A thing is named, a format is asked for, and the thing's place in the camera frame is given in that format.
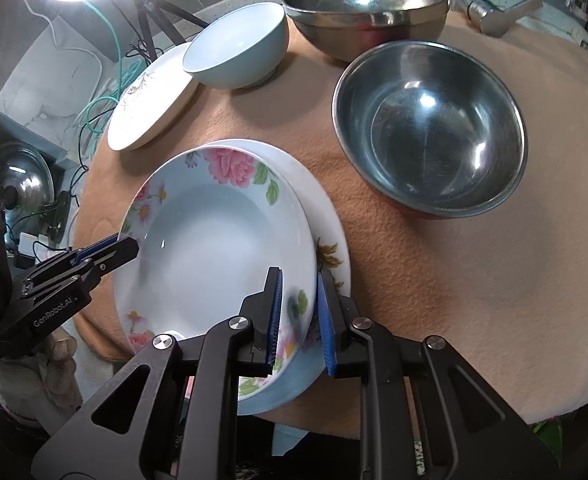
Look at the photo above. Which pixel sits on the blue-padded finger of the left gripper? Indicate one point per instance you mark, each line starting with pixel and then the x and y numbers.
pixel 110 253

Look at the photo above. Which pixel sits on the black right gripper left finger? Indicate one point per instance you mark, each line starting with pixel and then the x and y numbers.
pixel 169 413

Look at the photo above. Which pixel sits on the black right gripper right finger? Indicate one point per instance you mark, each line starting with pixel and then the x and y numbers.
pixel 425 412

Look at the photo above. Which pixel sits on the floral deep plate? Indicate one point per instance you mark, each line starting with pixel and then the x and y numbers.
pixel 210 223

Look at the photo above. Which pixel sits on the large steel bowl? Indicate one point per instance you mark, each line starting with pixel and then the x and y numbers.
pixel 344 29

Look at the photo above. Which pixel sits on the chrome kitchen faucet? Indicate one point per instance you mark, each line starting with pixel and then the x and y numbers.
pixel 490 19

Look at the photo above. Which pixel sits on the gloved left hand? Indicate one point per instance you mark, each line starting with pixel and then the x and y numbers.
pixel 40 390

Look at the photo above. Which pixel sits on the steel pot lid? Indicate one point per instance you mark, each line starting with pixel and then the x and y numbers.
pixel 25 178

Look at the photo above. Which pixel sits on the white plate yellow flower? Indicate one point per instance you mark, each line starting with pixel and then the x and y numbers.
pixel 325 225

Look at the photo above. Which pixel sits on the beige cloth mat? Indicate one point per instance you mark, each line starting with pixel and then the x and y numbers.
pixel 508 289

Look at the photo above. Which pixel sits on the white plate grey motif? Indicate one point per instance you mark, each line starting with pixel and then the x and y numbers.
pixel 152 102

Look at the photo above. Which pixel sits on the light blue ceramic bowl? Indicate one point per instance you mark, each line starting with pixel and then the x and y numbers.
pixel 241 49

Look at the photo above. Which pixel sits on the black tripod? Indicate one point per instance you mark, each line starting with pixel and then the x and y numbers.
pixel 157 11

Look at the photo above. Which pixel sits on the small steel bowl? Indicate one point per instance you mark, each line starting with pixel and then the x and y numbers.
pixel 431 128

